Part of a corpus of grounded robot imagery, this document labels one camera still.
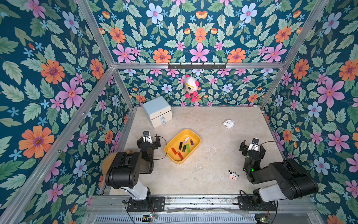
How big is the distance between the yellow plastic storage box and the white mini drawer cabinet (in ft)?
0.58

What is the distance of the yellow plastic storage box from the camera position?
927 mm

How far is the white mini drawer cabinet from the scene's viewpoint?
0.99 m
